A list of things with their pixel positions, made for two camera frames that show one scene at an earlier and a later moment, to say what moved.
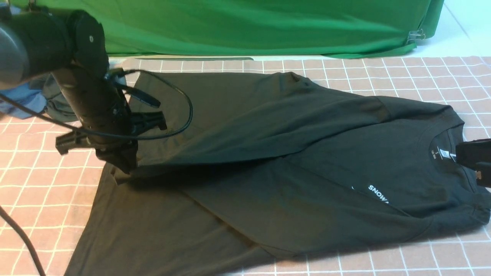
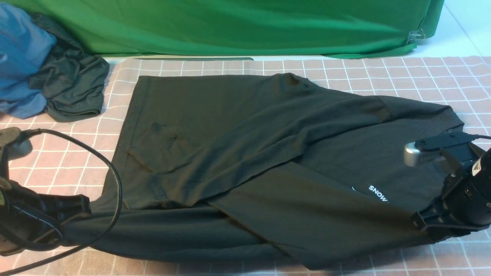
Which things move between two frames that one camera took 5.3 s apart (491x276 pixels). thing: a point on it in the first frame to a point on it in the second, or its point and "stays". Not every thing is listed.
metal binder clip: [414, 35] stays
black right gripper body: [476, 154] to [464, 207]
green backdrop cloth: [329, 28] stays
